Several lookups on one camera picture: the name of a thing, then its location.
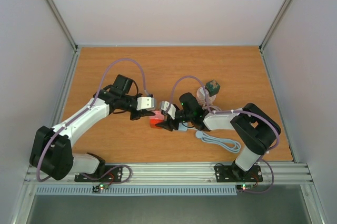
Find light blue power strip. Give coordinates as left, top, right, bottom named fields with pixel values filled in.
left=178, top=123, right=188, bottom=132

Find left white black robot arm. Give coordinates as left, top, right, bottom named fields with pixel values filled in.
left=29, top=75, right=155, bottom=182

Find red cube plug adapter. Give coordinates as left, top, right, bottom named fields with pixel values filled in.
left=150, top=118, right=164, bottom=129

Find blue slotted cable duct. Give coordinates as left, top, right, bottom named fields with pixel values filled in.
left=36, top=185, right=237, bottom=196

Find right small circuit board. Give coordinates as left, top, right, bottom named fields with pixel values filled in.
left=236, top=184, right=256, bottom=191

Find aluminium front rail frame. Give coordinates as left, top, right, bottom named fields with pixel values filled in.
left=23, top=162, right=314, bottom=186

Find pink cube plug adapter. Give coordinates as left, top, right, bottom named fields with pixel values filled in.
left=149, top=110, right=165, bottom=124

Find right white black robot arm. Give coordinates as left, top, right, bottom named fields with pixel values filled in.
left=155, top=93, right=281, bottom=181

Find left small circuit board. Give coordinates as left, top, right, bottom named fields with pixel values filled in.
left=92, top=184, right=109, bottom=193

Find dark green patterned cube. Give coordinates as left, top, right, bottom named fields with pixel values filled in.
left=205, top=79, right=221, bottom=97

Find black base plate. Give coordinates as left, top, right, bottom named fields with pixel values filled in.
left=213, top=162, right=263, bottom=182
left=74, top=165, right=123, bottom=182

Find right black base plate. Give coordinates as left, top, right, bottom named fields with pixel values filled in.
left=213, top=162, right=263, bottom=182

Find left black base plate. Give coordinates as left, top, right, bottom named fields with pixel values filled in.
left=74, top=165, right=123, bottom=182

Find light blue coiled power cord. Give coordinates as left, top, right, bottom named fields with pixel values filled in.
left=185, top=128, right=242, bottom=154

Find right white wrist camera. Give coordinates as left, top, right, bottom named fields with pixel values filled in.
left=160, top=101, right=177, bottom=119

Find small circuit board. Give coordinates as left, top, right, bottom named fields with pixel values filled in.
left=92, top=184, right=109, bottom=193
left=236, top=184, right=256, bottom=191

